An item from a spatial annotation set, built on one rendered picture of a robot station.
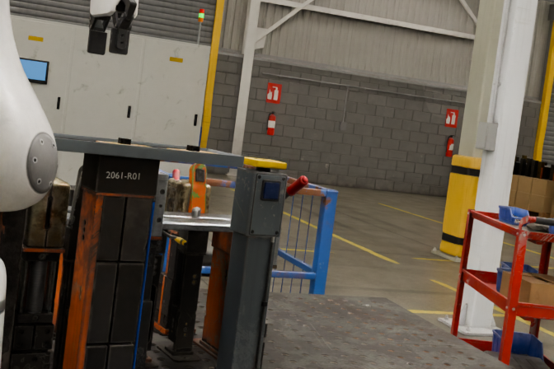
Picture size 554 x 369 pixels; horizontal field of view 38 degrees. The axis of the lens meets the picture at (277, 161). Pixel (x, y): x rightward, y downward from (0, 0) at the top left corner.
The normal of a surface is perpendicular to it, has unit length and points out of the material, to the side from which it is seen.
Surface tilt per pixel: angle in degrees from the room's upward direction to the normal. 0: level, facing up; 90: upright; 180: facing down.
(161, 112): 90
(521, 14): 90
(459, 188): 90
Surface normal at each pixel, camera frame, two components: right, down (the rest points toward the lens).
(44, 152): 0.95, -0.17
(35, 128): 0.89, -0.38
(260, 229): 0.50, 0.11
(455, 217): -0.93, -0.10
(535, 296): 0.21, 0.08
